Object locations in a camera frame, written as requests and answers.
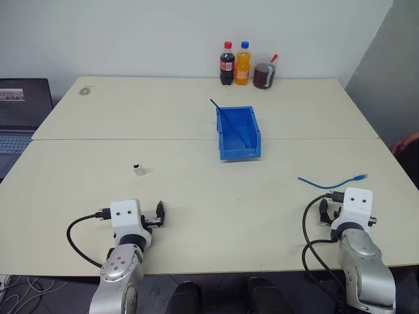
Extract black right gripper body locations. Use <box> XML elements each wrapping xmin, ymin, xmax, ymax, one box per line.
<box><xmin>326</xmin><ymin>203</ymin><xmax>378</xmax><ymax>227</ymax></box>

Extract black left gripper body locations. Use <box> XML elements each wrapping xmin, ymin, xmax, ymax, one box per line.
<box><xmin>141</xmin><ymin>214</ymin><xmax>164</xmax><ymax>230</ymax></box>

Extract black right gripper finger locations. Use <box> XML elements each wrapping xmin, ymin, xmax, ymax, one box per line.
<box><xmin>318</xmin><ymin>198</ymin><xmax>329</xmax><ymax>226</ymax></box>

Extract bystander's bare hand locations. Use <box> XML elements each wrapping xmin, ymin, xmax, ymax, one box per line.
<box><xmin>391</xmin><ymin>131</ymin><xmax>419</xmax><ymax>156</ymax></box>

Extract dark rounded shape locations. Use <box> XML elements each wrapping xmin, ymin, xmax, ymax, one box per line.
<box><xmin>164</xmin><ymin>280</ymin><xmax>203</xmax><ymax>314</ymax></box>
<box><xmin>243</xmin><ymin>276</ymin><xmax>293</xmax><ymax>314</ymax></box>

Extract blue plastic storage bin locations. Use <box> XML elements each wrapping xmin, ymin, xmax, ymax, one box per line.
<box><xmin>215</xmin><ymin>105</ymin><xmax>263</xmax><ymax>162</ymax></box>

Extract cola bottle with red cap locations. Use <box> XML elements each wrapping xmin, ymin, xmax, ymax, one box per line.
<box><xmin>219</xmin><ymin>41</ymin><xmax>236</xmax><ymax>86</ymax></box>

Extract orange soda bottle, blue cap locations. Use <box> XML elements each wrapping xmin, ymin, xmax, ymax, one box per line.
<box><xmin>234</xmin><ymin>41</ymin><xmax>253</xmax><ymax>87</ymax></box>

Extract dark grey laptop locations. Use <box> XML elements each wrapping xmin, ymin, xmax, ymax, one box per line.
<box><xmin>0</xmin><ymin>77</ymin><xmax>54</xmax><ymax>184</ymax></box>

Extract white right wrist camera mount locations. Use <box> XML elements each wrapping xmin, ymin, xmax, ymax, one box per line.
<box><xmin>330</xmin><ymin>186</ymin><xmax>374</xmax><ymax>234</ymax></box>

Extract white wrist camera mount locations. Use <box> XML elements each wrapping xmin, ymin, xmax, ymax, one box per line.
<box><xmin>109</xmin><ymin>198</ymin><xmax>153</xmax><ymax>243</ymax></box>
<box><xmin>330</xmin><ymin>186</ymin><xmax>374</xmax><ymax>234</ymax></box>

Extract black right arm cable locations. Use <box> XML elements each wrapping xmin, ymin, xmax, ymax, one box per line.
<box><xmin>301</xmin><ymin>190</ymin><xmax>348</xmax><ymax>314</ymax></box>

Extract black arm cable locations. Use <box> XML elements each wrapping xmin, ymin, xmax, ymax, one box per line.
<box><xmin>66</xmin><ymin>208</ymin><xmax>111</xmax><ymax>269</ymax></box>
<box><xmin>301</xmin><ymin>190</ymin><xmax>348</xmax><ymax>314</ymax></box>

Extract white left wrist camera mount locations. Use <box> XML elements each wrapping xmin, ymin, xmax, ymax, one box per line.
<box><xmin>109</xmin><ymin>198</ymin><xmax>153</xmax><ymax>243</ymax></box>

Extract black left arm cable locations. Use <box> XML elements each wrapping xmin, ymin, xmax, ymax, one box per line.
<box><xmin>66</xmin><ymin>208</ymin><xmax>111</xmax><ymax>269</ymax></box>

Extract dark blue cable piece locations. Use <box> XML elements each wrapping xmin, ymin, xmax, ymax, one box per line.
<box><xmin>209</xmin><ymin>98</ymin><xmax>251</xmax><ymax>147</ymax></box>

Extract thin grey wires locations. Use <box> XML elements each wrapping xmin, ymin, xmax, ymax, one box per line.
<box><xmin>0</xmin><ymin>275</ymin><xmax>68</xmax><ymax>314</ymax></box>

